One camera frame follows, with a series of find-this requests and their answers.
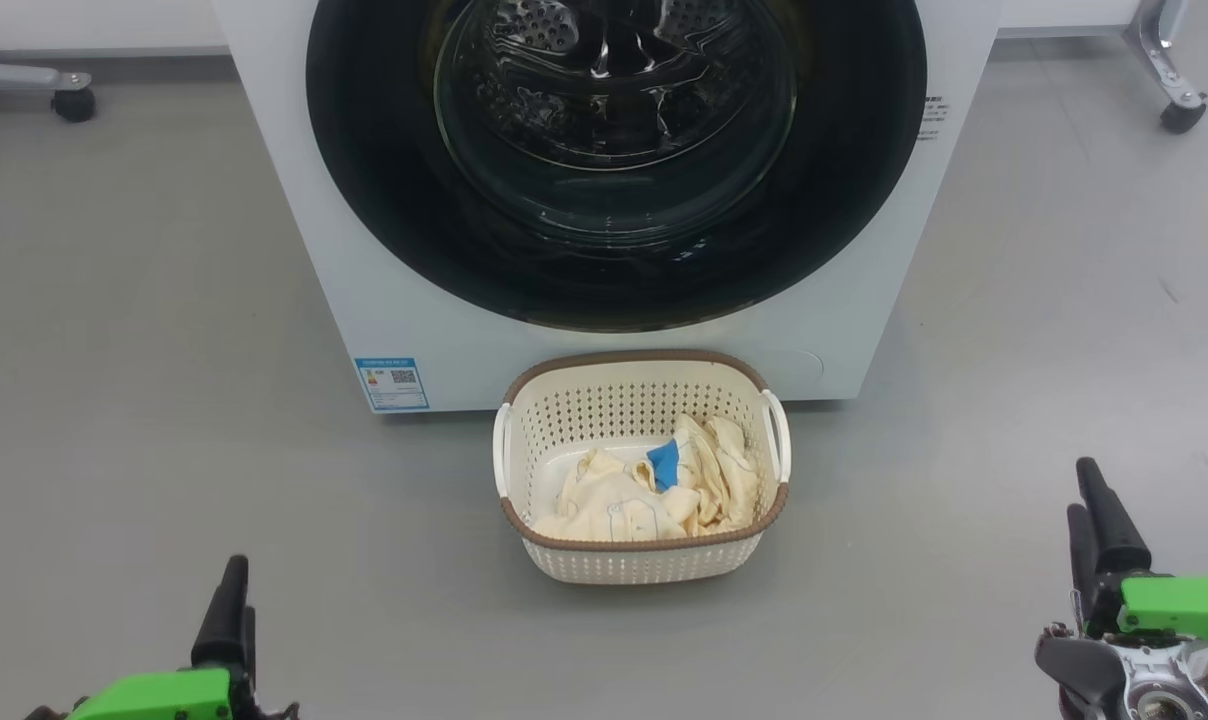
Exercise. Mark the metal bracket leg with caster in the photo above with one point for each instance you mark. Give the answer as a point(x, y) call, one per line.
point(1159, 50)

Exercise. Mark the steel washer drum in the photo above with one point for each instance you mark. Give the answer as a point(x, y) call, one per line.
point(554, 25)

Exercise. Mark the cream printed garment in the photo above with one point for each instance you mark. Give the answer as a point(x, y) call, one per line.
point(604, 505)

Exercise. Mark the cream perforated laundry basket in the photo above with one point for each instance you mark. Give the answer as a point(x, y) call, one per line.
point(614, 400)

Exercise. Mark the blue energy label sticker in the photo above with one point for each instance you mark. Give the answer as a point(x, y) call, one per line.
point(392, 385)

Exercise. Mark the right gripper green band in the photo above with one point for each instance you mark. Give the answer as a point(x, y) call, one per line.
point(1184, 610)

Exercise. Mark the white front-load washing machine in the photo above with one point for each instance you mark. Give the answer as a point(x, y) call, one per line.
point(854, 330)

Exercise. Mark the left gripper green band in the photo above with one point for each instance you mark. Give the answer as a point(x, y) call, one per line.
point(154, 698)

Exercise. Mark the black glass washer door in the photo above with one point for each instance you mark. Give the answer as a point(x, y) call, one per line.
point(364, 150)

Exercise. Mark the cream garment with blue patch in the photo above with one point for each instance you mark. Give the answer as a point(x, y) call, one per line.
point(724, 470)

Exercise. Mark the grey leg with black caster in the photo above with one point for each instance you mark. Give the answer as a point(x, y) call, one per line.
point(72, 103)

